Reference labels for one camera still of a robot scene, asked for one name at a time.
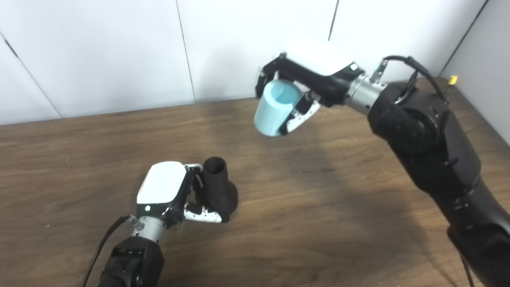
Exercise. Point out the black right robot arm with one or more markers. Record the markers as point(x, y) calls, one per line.
point(434, 151)

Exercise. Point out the black flared nozzle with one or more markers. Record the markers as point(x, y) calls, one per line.
point(221, 195)

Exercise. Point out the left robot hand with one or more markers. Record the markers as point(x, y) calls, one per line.
point(161, 185)

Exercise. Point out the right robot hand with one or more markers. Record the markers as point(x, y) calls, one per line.
point(318, 63)

